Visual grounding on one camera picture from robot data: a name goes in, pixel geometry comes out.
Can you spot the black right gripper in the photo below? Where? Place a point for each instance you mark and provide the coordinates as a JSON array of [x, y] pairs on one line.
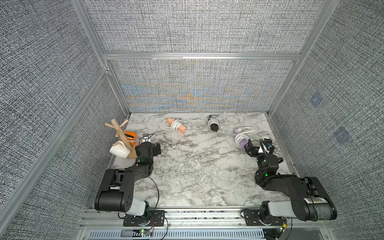
[[258, 150]]

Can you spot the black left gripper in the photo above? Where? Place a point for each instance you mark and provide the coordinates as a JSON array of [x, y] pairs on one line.
[[154, 147]]

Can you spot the pink power strip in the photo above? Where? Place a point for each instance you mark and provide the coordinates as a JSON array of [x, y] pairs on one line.
[[175, 125]]

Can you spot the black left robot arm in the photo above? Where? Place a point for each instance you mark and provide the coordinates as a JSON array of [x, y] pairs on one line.
[[116, 192]]

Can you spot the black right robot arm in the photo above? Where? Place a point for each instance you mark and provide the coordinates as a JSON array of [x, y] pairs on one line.
[[308, 201]]

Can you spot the black and white power strip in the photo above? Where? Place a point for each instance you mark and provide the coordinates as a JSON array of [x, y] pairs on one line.
[[215, 122]]

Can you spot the wooden mug tree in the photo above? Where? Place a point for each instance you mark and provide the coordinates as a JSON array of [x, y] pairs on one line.
[[131, 144]]

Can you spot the orange box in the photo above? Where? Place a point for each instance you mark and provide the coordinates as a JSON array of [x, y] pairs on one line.
[[130, 135]]

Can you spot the cream ceramic mug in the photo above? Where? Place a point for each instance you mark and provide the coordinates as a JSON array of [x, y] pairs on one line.
[[119, 149]]

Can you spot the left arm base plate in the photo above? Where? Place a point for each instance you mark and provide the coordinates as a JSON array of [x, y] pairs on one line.
[[157, 219]]

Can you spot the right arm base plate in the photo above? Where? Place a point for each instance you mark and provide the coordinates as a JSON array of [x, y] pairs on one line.
[[254, 217]]

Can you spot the aluminium front rail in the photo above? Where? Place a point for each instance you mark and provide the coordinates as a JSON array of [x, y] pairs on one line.
[[178, 218]]

